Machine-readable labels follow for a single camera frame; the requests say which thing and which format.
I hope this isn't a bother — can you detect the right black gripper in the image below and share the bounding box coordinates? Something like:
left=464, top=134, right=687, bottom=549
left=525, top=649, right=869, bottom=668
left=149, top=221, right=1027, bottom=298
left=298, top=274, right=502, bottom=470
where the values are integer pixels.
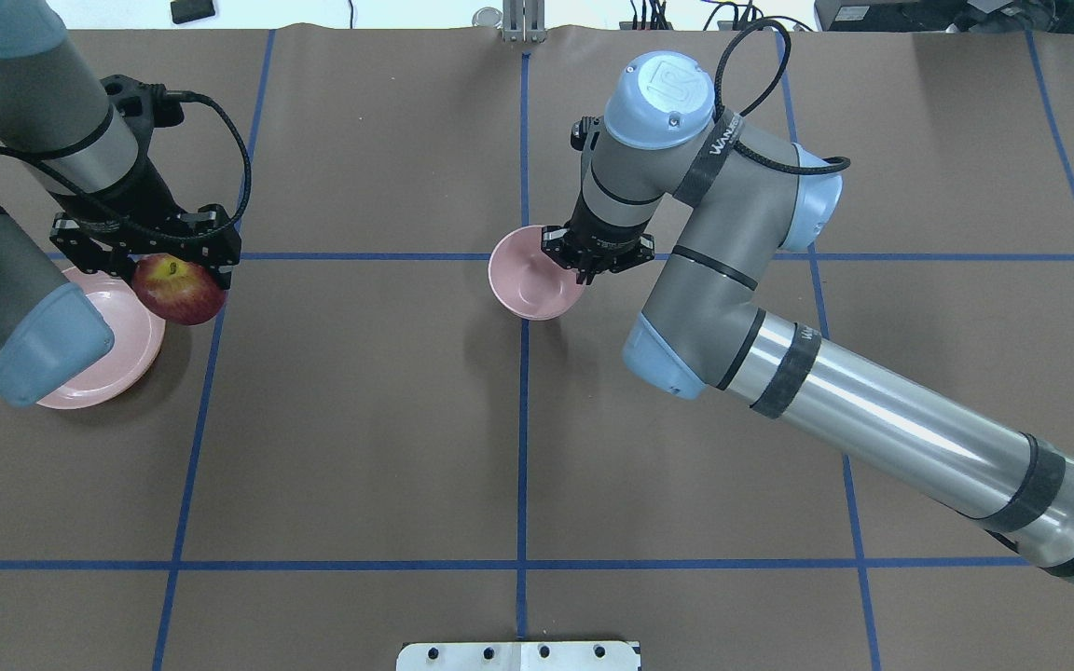
left=540, top=227, right=655, bottom=286

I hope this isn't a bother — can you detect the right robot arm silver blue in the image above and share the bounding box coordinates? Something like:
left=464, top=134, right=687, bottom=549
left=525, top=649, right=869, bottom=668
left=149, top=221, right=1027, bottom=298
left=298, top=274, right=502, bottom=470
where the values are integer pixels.
left=540, top=50, right=1074, bottom=583

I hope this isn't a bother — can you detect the aluminium frame post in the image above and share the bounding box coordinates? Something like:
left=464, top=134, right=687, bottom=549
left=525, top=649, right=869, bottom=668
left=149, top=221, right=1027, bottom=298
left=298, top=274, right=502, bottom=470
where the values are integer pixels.
left=499, top=0, right=548, bottom=44

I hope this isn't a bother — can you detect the pink bowl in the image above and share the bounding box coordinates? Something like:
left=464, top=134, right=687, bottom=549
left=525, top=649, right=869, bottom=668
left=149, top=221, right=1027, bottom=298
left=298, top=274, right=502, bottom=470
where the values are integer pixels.
left=489, top=227, right=585, bottom=322

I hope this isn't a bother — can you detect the red yellow apple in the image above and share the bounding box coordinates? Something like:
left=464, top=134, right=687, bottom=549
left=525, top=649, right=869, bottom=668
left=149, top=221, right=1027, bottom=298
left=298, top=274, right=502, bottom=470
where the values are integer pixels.
left=131, top=253, right=226, bottom=326

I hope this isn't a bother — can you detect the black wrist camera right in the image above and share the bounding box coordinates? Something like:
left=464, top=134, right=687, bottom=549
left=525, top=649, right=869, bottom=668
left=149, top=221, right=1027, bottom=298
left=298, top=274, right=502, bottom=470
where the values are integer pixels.
left=570, top=116, right=603, bottom=154

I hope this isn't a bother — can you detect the brown paper table cover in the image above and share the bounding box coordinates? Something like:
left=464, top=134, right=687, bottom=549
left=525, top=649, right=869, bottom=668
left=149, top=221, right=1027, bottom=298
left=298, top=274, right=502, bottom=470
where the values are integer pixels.
left=0, top=25, right=1074, bottom=670

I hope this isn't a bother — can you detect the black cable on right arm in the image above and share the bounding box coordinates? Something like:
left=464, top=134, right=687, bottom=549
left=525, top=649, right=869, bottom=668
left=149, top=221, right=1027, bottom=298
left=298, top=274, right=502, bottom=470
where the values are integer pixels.
left=712, top=19, right=851, bottom=178

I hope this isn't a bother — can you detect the pink plate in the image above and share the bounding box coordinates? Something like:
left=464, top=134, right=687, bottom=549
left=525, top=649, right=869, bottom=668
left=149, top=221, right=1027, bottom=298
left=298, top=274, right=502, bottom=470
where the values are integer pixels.
left=37, top=267, right=166, bottom=409

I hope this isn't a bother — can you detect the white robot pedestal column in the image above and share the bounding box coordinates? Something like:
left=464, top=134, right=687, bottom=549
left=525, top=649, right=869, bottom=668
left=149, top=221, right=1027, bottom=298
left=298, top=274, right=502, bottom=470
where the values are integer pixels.
left=395, top=640, right=643, bottom=670

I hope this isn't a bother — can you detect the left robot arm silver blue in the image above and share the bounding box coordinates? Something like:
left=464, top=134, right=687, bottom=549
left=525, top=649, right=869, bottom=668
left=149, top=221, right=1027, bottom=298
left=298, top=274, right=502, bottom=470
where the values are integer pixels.
left=0, top=1, right=252, bottom=407

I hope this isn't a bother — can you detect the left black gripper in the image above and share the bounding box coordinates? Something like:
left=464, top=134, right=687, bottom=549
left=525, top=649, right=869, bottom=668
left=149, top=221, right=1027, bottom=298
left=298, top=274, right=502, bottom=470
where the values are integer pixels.
left=48, top=205, right=241, bottom=292

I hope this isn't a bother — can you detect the small black square sensor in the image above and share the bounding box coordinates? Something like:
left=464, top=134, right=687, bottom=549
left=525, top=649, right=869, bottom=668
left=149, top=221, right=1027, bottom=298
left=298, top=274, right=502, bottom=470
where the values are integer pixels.
left=168, top=0, right=217, bottom=26

